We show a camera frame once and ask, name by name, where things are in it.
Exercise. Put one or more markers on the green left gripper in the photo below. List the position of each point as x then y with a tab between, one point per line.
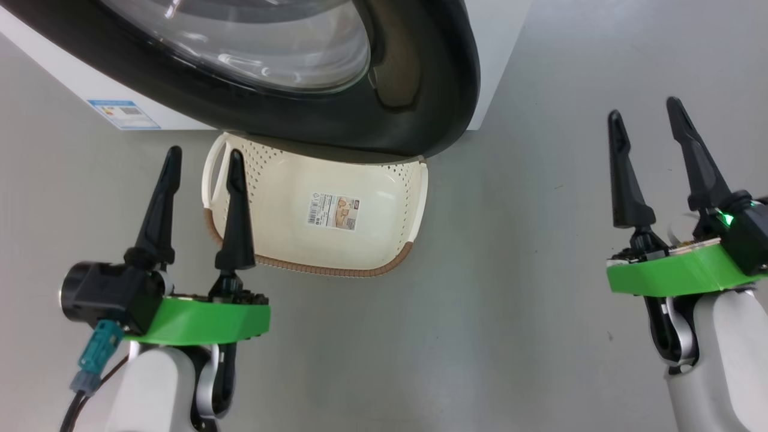
198	321

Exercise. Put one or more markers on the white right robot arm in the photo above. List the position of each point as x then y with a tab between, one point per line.
726	360

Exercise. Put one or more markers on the paper label sticker in basket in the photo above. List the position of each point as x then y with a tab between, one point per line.
333	211

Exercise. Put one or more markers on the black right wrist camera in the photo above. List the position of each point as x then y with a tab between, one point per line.
750	234

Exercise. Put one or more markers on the black round washing machine door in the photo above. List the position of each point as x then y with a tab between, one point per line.
420	78

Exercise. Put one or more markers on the blue energy label sticker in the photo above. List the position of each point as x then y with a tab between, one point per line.
124	114

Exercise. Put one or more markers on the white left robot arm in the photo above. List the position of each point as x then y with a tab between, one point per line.
153	390

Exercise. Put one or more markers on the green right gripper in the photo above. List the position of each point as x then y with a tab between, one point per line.
672	275

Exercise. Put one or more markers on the cream perforated laundry basket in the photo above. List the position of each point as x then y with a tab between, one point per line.
282	228

